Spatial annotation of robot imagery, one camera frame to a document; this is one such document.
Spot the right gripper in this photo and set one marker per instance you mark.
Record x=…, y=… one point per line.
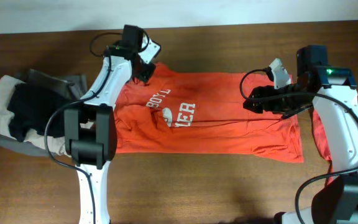
x=257, y=99

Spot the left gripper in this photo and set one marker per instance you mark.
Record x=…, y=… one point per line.
x=145, y=72

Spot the orange soccer t-shirt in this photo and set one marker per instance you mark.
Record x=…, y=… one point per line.
x=201, y=113

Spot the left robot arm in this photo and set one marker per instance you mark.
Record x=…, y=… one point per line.
x=90, y=131

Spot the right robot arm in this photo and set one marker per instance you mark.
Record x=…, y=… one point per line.
x=332, y=92

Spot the grey folded garment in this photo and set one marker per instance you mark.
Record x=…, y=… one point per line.
x=71, y=87

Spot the red t-shirt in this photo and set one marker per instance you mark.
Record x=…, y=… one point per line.
x=321, y=140

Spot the beige folded garment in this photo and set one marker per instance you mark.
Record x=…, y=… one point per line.
x=33, y=143

